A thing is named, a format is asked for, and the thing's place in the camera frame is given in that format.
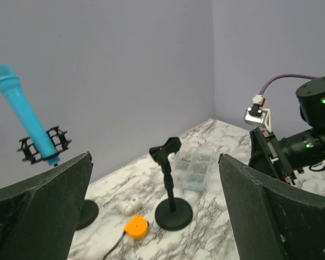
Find white earbud case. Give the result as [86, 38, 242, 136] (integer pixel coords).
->
[117, 197, 142, 216]

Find black round base clip stand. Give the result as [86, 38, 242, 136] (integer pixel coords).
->
[149, 137, 193, 231]

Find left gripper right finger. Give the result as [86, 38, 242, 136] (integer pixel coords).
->
[219, 154, 325, 259]

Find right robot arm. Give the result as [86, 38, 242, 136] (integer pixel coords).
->
[244, 74, 325, 184]

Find black shock mount stand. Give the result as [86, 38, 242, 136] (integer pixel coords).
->
[17, 126, 100, 231]

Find blue microphone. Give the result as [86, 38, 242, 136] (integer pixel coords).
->
[0, 65, 60, 166]

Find clear plastic screw box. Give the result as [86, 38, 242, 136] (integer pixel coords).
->
[172, 149, 215, 192]

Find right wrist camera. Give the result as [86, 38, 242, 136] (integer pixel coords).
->
[243, 94, 272, 132]

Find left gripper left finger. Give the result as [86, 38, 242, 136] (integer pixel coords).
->
[0, 152, 93, 259]

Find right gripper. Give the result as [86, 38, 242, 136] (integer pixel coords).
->
[248, 127, 296, 185]

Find orange tape measure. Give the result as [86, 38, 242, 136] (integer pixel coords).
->
[124, 214, 150, 239]

